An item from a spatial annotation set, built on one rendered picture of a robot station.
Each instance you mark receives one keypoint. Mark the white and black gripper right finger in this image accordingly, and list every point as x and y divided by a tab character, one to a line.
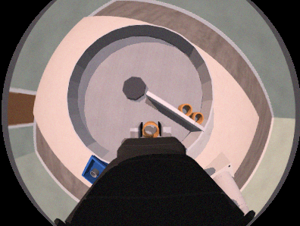
164	131

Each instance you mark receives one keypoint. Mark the blue crate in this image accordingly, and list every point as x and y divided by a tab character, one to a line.
93	162

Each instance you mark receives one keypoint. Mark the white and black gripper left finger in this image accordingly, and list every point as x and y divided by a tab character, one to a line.
136	132

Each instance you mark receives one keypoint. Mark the grey metal bushing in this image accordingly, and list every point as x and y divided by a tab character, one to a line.
94	172

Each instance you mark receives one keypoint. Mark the bronze bushing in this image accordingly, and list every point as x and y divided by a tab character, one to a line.
150	135
200	117
189	109

